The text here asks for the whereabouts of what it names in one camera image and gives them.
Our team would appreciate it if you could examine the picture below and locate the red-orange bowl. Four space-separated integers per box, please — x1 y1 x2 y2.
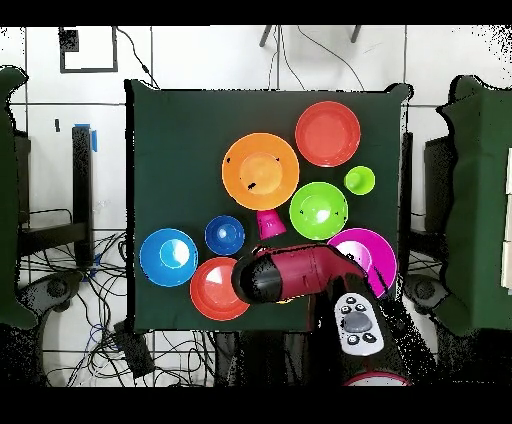
294 100 362 168
189 256 251 322

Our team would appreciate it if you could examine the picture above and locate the large orange bowl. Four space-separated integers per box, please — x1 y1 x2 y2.
221 132 301 212

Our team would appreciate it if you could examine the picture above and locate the white box stack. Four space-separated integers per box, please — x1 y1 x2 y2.
499 147 512 296

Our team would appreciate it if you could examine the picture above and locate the raspberry red cup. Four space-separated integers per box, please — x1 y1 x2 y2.
255 209 288 241

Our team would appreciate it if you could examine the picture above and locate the small dark blue bowl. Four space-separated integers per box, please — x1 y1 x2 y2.
204 214 246 257

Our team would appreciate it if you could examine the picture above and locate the green bowl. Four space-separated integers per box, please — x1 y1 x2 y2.
288 181 349 242

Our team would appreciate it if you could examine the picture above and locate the light blue bowl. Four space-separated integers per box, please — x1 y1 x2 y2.
138 227 200 288

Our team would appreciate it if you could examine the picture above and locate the large pink bowl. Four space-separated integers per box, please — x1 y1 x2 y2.
326 227 398 300

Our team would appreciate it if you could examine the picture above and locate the light green cup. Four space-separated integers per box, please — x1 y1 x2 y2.
343 165 376 196

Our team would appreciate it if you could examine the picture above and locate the dark green table cloth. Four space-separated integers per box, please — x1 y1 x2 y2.
123 78 413 335

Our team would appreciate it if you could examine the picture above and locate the black power brick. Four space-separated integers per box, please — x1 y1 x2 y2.
111 319 157 379

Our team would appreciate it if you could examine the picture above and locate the black metal stand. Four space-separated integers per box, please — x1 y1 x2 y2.
15 125 95 268

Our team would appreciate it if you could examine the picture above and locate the blue tape strip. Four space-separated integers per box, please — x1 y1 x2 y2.
73 122 98 153

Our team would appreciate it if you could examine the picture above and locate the green clothed side table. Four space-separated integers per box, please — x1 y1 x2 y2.
435 74 512 338
0 65 39 330

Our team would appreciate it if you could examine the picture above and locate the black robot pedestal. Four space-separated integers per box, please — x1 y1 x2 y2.
213 331 317 387

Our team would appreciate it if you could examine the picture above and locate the tangle of floor cables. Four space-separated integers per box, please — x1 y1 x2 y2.
17 231 217 388

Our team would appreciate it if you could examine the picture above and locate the black pedestal foot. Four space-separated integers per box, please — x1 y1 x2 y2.
17 270 85 317
403 273 449 315

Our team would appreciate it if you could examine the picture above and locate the black floor cable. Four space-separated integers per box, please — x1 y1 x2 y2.
115 25 161 90
295 25 366 92

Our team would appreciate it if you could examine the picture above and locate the black square floor frame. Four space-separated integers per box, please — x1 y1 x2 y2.
58 25 120 74

